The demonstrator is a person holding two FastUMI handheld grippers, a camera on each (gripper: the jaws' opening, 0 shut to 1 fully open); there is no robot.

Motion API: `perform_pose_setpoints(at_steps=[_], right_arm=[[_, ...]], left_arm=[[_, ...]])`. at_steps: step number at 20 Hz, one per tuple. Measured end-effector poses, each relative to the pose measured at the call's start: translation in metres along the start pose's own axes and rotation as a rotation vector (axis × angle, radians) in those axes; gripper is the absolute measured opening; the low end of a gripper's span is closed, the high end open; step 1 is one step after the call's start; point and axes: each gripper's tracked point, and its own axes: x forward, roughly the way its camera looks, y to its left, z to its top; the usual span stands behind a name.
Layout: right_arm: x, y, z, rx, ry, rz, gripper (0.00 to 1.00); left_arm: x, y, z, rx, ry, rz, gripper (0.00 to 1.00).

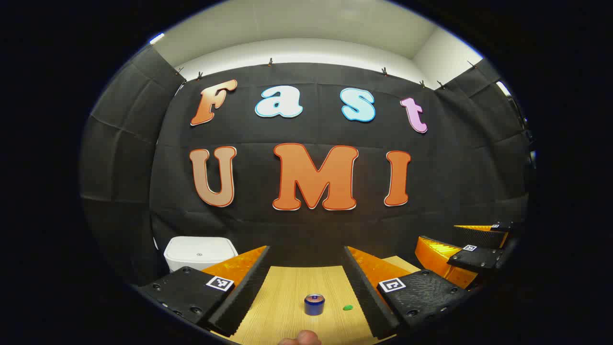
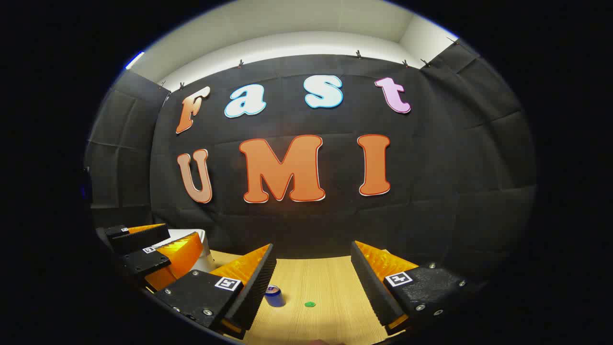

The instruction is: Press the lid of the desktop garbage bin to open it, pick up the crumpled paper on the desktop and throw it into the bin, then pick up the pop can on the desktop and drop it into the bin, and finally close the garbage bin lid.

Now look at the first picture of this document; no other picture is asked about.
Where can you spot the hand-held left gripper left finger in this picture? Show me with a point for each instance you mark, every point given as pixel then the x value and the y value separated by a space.
pixel 249 292

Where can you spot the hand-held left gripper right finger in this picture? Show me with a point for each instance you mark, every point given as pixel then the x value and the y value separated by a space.
pixel 364 297

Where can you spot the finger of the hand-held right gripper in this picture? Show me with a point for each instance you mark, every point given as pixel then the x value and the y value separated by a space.
pixel 481 237
pixel 479 258

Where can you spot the blue pop can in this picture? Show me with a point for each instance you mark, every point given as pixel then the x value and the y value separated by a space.
pixel 314 306

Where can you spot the white desktop garbage bin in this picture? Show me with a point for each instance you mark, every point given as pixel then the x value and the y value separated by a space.
pixel 198 254

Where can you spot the wooden desktop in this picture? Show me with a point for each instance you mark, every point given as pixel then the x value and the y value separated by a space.
pixel 287 306

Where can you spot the black backdrop cloth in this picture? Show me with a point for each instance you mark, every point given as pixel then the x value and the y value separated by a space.
pixel 431 191

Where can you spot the white ceiling light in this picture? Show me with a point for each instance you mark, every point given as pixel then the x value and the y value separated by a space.
pixel 156 38

